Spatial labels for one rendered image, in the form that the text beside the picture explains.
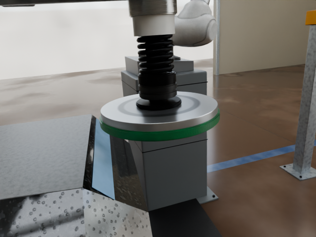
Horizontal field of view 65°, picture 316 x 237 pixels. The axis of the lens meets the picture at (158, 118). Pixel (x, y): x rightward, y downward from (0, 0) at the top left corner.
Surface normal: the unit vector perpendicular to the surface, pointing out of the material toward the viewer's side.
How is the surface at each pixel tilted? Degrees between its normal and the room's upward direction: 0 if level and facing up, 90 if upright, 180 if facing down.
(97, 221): 59
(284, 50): 90
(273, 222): 0
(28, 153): 0
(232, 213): 0
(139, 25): 90
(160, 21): 90
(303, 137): 90
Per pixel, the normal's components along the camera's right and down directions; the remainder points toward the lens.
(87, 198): 0.74, -0.42
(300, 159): -0.96, 0.14
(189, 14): -0.47, -0.22
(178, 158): 0.32, 0.28
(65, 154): -0.06, -0.95
